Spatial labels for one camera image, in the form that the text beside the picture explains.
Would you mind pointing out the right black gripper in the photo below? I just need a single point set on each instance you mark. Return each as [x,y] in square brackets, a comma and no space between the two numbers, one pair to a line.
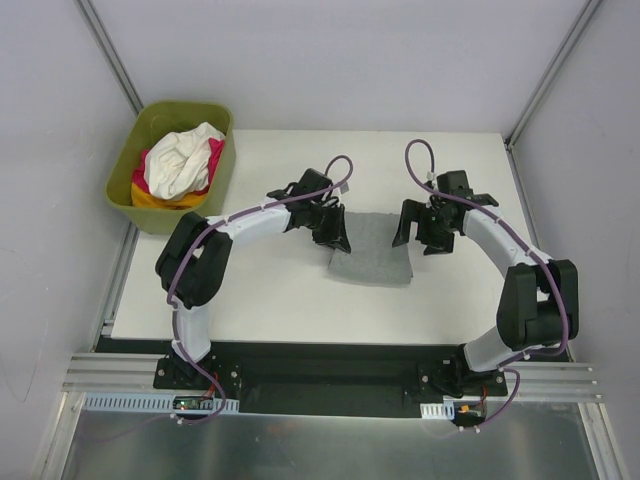
[420,226]

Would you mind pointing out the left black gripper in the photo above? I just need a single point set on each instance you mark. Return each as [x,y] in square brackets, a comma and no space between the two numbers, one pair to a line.
[326,223]

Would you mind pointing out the grey t shirt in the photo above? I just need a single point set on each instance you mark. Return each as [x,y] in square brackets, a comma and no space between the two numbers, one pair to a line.
[373,261]

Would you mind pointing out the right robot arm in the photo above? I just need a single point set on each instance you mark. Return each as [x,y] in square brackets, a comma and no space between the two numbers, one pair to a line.
[538,309]

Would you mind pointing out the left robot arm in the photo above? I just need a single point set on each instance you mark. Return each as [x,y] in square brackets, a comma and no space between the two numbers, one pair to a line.
[193,263]

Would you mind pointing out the pink t shirt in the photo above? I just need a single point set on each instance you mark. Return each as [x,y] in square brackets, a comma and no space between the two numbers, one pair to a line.
[140,175]

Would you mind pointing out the white t shirt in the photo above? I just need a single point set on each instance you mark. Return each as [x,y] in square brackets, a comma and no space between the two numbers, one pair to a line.
[185,144]

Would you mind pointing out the yellow t shirt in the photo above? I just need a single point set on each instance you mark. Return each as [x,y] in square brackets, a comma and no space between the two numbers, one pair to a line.
[143,199]

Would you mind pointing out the green plastic bin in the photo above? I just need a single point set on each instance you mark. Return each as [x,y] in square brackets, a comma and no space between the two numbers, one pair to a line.
[152,123]

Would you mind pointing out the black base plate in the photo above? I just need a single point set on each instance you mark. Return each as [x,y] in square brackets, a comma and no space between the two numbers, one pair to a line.
[356,380]

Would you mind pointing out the right slotted cable duct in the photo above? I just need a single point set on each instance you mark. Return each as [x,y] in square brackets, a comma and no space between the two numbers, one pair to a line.
[438,411]

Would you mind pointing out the slotted cable duct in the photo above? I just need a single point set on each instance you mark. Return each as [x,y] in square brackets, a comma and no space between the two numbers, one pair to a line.
[438,411]
[158,403]

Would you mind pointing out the right aluminium frame post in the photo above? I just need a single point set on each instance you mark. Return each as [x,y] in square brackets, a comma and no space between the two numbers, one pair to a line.
[553,70]

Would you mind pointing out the aluminium frame post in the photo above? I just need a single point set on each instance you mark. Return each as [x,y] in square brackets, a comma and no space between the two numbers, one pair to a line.
[553,70]
[106,46]

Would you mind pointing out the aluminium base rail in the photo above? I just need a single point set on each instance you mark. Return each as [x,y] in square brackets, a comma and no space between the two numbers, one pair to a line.
[110,372]

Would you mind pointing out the left slotted cable duct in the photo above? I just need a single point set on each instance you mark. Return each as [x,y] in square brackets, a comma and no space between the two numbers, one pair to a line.
[158,403]

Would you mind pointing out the left aluminium frame post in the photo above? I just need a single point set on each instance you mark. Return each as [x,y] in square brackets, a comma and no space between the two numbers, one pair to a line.
[106,46]

